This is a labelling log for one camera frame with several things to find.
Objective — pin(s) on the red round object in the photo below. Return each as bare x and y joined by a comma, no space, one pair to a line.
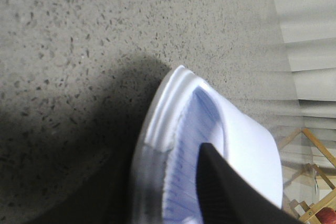
326,215

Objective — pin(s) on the wooden folding rack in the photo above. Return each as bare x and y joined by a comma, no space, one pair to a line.
308,166

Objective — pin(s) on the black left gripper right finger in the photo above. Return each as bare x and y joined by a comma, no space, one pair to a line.
224,197

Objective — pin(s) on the light blue slipper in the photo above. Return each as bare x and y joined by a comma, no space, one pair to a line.
185,113

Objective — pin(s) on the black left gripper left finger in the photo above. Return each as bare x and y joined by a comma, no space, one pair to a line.
95,176

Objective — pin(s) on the pale grey-green curtain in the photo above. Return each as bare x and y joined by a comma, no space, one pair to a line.
308,30

